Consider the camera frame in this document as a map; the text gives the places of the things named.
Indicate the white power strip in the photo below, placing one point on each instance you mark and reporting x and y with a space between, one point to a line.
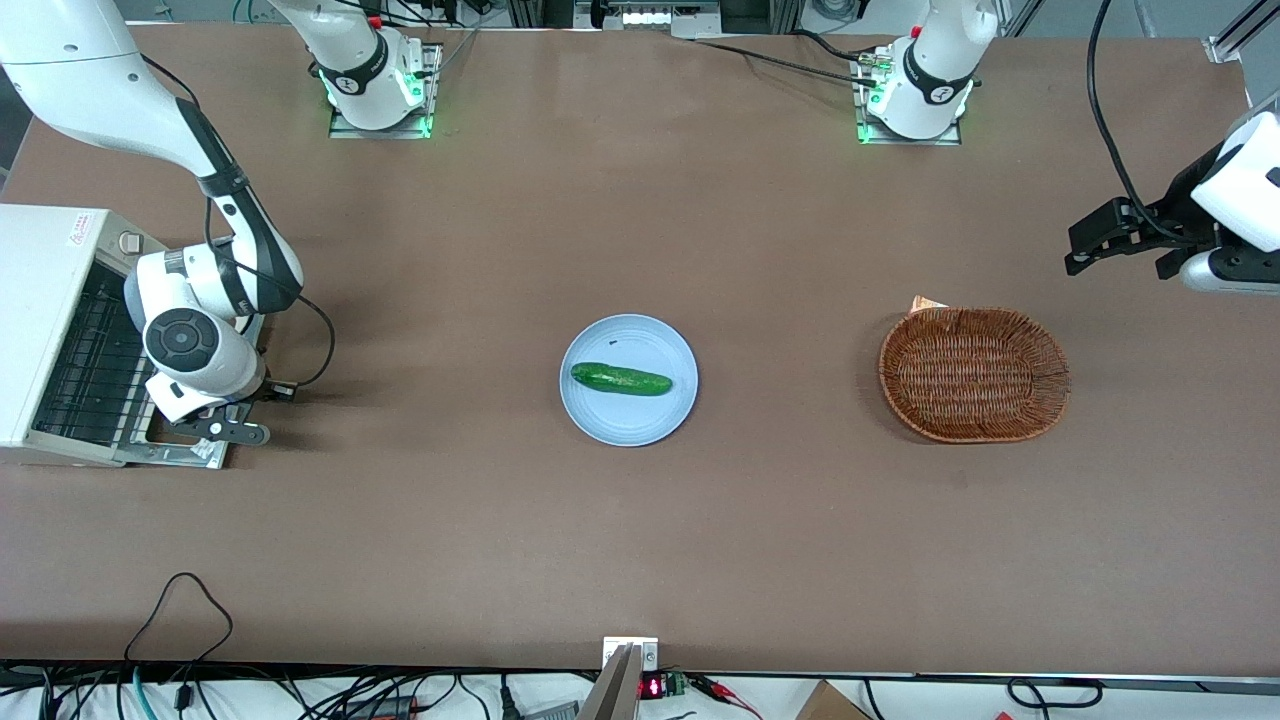
650 18

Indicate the white toaster oven body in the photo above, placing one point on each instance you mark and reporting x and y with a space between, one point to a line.
40 300

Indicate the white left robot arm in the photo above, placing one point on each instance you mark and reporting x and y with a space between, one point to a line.
935 70

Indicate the light blue round plate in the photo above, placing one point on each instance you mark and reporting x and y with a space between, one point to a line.
630 410

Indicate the grey aluminium bar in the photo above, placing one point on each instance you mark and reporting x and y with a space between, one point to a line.
612 690

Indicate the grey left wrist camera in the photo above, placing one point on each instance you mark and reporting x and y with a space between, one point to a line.
1230 272

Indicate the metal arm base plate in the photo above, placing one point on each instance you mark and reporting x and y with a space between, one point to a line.
862 120
430 90

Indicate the brown oval wicker basket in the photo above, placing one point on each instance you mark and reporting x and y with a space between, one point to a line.
975 375

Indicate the aluminium frame profile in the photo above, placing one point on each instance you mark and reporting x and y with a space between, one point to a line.
1235 35

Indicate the white mounting bracket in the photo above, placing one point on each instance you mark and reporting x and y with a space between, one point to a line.
648 652

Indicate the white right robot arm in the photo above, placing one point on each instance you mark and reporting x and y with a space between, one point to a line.
80 80

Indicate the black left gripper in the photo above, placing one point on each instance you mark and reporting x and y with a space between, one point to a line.
1168 214

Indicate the red clip leads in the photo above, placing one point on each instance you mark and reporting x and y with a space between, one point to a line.
725 692

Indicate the brown cardboard box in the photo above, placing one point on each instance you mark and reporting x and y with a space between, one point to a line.
830 703

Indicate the green cucumber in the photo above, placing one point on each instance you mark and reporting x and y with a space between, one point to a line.
620 379

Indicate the orange paper basket tag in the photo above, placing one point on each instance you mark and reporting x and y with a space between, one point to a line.
925 303

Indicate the red digit display module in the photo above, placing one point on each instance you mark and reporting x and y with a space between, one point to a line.
652 687

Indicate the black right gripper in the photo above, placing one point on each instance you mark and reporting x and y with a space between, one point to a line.
261 393

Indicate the silver oven knob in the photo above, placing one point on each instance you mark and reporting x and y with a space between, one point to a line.
130 243

